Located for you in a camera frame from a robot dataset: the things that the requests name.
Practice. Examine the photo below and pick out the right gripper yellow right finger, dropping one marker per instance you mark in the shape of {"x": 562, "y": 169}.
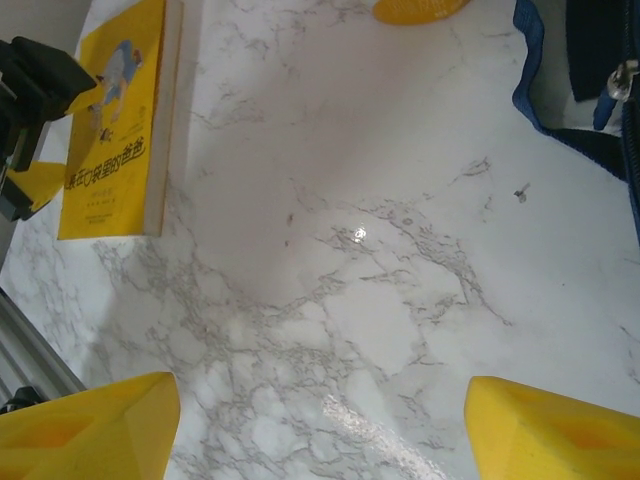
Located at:
{"x": 550, "y": 440}

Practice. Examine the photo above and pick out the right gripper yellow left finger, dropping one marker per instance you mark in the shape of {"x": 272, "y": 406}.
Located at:
{"x": 90, "y": 435}

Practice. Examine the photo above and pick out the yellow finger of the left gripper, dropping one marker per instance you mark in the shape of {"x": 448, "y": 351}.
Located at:
{"x": 84, "y": 102}
{"x": 42, "y": 180}

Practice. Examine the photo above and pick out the yellow cartoon cover book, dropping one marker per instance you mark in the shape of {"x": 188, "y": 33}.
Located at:
{"x": 125, "y": 150}

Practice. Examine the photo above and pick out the navy blue student backpack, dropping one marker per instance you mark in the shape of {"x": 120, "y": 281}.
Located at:
{"x": 530, "y": 65}

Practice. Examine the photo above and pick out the cup with orange lid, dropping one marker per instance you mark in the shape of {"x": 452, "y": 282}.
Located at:
{"x": 420, "y": 10}

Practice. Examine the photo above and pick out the aluminium grooved frame rail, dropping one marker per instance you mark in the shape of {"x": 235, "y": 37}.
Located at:
{"x": 30, "y": 345}

